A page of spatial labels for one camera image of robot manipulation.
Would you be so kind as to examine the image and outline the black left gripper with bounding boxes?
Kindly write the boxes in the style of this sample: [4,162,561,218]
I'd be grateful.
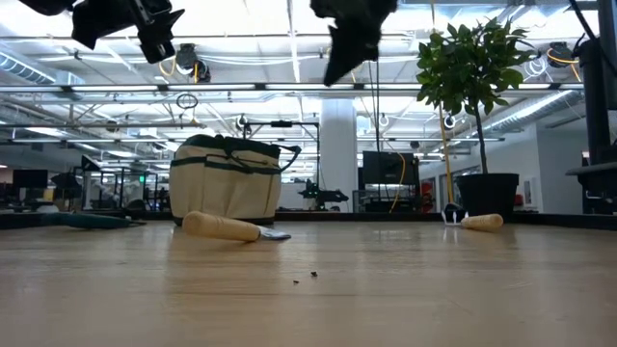
[70,0,187,66]

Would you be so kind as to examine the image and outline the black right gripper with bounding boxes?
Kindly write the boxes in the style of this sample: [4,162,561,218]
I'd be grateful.
[309,0,400,88]

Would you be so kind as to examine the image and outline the beige green gardening bag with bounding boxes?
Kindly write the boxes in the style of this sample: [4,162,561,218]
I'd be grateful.
[168,133,304,227]

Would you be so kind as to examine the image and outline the green handled pruners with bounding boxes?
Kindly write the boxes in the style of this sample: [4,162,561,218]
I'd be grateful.
[40,211,148,230]

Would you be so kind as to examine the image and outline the wooden handled hand rake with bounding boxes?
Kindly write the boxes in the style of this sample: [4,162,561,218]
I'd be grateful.
[441,210,505,234]

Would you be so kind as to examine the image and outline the wooden handled silver trowel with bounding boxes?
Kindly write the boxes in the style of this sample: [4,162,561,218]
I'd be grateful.
[181,209,293,244]

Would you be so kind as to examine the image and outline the black monitor on cart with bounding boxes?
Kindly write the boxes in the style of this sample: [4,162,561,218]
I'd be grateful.
[354,149,421,214]

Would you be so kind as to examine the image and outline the small black monitor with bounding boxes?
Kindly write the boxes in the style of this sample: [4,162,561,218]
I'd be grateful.
[11,169,50,191]

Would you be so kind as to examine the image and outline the green potted plant black pot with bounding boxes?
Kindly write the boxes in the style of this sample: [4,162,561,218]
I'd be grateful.
[416,16,537,224]

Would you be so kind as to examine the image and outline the grey desk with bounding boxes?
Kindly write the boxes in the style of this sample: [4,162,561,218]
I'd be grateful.
[565,161,617,216]

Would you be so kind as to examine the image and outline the thin black hanging cable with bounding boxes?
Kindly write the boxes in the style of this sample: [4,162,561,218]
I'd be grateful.
[367,60,382,213]

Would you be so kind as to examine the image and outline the black cable reel yellow cord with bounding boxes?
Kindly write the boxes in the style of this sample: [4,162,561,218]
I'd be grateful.
[158,41,212,84]
[546,40,583,83]

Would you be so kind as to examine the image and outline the black metal station frame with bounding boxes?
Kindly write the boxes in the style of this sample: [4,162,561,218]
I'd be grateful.
[242,119,322,213]

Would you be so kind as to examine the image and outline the black cable ring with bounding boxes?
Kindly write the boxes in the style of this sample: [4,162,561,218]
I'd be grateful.
[174,92,200,111]

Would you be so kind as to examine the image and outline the black aluminium table frame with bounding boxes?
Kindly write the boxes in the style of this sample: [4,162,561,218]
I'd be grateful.
[0,209,617,231]

